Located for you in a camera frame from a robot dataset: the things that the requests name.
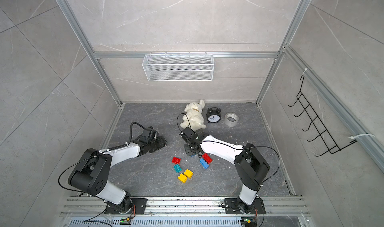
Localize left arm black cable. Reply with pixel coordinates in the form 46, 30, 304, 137
128, 121, 148, 145

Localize long red lego brick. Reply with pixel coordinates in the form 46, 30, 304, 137
202, 153, 213, 165

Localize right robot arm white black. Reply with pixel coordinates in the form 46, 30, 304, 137
180, 127, 270, 214

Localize aluminium mounting rail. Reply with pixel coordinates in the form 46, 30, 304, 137
59, 196, 310, 217

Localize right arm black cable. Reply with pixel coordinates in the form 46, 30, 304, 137
203, 139, 281, 186

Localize small red lego brick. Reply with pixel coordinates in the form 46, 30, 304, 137
172, 157, 181, 165

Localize yellow lego brick middle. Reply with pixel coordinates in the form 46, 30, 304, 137
184, 169, 194, 179

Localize grey tape roll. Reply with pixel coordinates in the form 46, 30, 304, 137
225, 113, 239, 127

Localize black alarm clock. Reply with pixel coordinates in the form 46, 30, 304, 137
207, 107, 221, 123

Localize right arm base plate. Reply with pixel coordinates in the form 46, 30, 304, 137
221, 198, 266, 215

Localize white wire mesh basket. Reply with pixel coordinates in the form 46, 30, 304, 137
142, 54, 215, 82

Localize teal lego brick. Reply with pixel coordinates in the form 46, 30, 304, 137
173, 164, 183, 173

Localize long blue lego brick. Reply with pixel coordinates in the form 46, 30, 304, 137
200, 158, 210, 169

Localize yellow lego brick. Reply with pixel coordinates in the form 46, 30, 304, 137
184, 169, 194, 179
178, 174, 188, 184

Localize black wire hook rack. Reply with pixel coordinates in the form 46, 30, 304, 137
288, 76, 358, 157

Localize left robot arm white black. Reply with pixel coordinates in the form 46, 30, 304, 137
68, 126, 167, 206

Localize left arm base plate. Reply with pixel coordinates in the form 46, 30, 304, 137
104, 198, 148, 215

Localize white plush dog toy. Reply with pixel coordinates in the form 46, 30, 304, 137
180, 99, 206, 131

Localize yellow lego brick lower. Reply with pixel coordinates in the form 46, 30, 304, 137
178, 174, 188, 184

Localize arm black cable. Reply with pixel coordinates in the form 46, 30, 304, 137
203, 139, 281, 186
128, 121, 148, 145

